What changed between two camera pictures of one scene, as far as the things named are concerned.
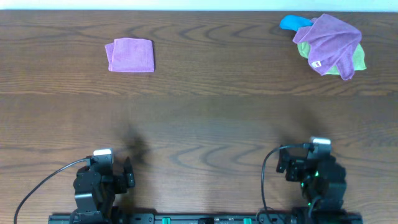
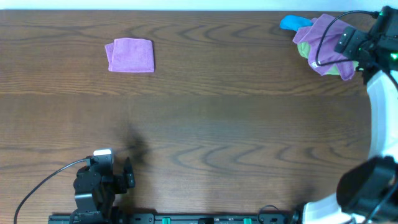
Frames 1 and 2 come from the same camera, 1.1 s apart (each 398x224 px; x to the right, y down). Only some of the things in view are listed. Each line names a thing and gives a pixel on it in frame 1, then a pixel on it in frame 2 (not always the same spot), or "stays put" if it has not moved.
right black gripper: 296,163 to 351,48
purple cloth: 332,44 stays put
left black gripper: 121,179 stays put
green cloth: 359,60 stays put
